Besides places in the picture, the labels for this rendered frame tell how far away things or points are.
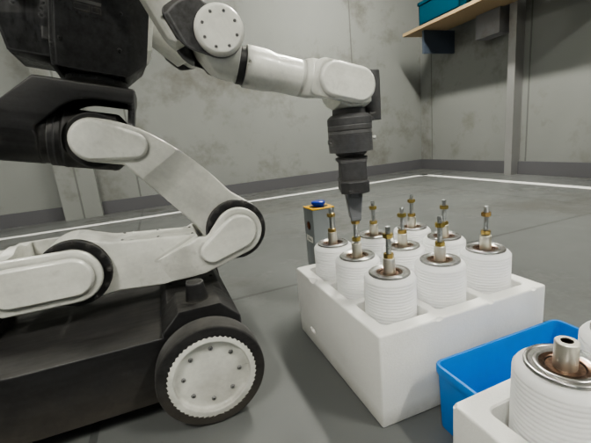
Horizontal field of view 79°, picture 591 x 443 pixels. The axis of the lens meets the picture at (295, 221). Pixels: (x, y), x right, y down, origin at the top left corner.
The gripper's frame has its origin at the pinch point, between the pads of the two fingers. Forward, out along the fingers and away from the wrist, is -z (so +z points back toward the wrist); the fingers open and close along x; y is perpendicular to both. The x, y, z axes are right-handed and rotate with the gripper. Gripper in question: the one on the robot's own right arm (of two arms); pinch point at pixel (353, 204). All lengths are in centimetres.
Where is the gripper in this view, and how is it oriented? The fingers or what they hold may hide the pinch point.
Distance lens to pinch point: 76.1
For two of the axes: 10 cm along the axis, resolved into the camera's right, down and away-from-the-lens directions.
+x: -0.5, 2.3, -9.7
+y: 9.9, -0.8, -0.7
